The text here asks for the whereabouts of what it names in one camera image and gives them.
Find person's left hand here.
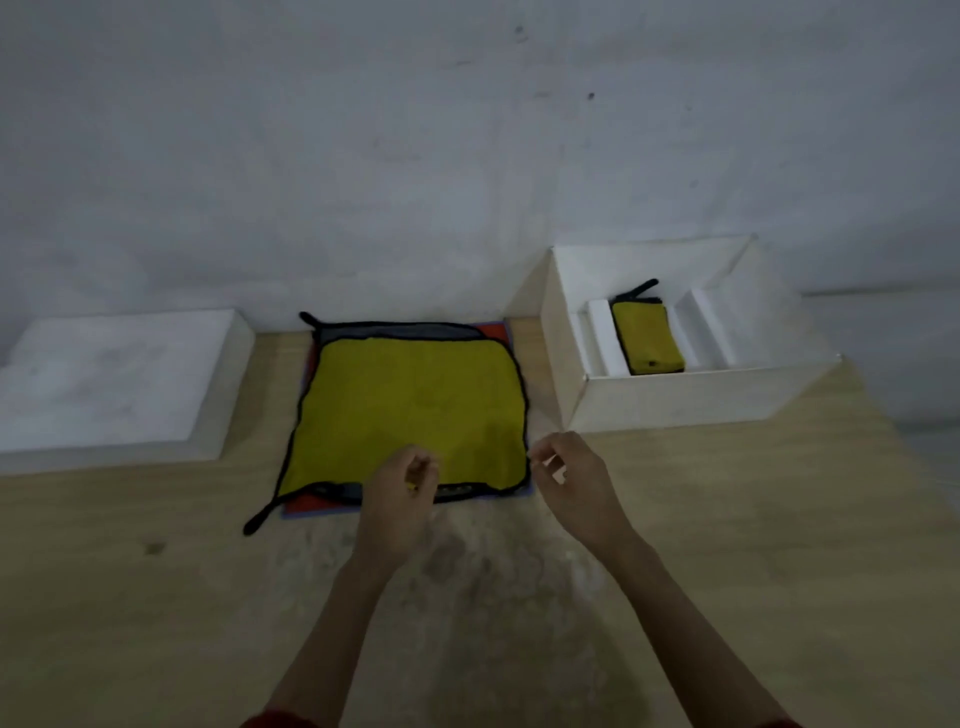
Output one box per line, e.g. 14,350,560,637
357,445,442,570

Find person's right hand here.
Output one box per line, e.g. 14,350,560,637
528,430,640,561

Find person's left forearm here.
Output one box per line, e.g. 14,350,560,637
258,551,410,728

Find person's right forearm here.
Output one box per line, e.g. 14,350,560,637
600,531,792,728

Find yellow towel with black trim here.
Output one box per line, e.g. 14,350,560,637
243,336,531,537

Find white open box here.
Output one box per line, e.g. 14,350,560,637
540,234,843,435

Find folded yellow towel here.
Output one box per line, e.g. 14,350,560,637
610,279,687,376

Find white flat box lid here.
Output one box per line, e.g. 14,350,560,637
0,308,256,477

